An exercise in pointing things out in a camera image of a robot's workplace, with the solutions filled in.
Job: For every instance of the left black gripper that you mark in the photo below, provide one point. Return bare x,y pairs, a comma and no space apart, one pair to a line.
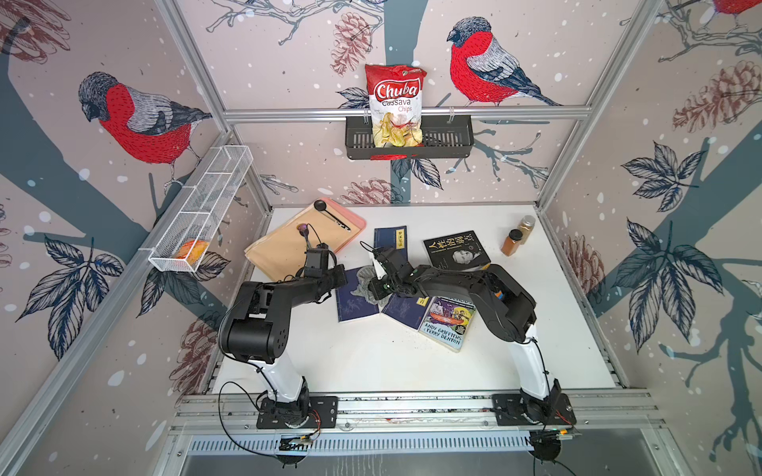
338,270

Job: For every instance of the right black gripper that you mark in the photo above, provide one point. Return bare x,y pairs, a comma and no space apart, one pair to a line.
373,289

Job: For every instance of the grey striped cloth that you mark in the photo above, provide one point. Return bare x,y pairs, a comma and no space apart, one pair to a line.
363,277

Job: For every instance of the dark blue book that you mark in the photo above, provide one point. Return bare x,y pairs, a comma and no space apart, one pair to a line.
408,311
350,308

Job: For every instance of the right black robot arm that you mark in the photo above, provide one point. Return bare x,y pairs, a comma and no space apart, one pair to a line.
506,308

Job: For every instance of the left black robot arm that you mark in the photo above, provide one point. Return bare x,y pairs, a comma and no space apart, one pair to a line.
256,329

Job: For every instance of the blue book yellow label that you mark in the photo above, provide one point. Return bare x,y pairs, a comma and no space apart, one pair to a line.
392,237

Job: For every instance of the colourful treehouse book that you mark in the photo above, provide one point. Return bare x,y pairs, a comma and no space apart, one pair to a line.
446,321

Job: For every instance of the black book with face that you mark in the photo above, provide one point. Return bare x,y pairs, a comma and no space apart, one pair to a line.
461,252

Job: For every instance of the tan paper sheet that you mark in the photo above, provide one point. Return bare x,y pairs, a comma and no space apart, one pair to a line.
281,252

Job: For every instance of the iridescent purple spoon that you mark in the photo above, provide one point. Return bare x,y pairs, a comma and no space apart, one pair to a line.
304,231

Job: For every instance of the pink tray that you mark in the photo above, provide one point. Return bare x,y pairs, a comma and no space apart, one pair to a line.
354,222

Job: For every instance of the black spoon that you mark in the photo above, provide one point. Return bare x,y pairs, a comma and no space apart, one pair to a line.
321,206

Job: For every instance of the brown spice jar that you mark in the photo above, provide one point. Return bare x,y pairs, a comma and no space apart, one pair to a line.
512,242

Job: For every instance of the orange packet in shelf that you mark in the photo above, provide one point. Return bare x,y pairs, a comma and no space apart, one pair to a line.
192,250

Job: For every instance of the tan spice jar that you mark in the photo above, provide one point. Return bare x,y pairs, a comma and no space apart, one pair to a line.
526,226

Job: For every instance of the red cassava chips bag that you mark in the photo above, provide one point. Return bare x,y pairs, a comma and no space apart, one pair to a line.
395,97

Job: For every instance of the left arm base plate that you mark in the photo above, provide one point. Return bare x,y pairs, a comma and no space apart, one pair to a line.
304,414

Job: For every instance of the white wire shelf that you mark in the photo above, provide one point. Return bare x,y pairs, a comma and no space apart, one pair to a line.
204,209

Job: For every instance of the black wall basket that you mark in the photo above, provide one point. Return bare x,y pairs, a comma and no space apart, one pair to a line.
443,138

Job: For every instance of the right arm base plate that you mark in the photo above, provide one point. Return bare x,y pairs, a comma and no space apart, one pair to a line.
517,409

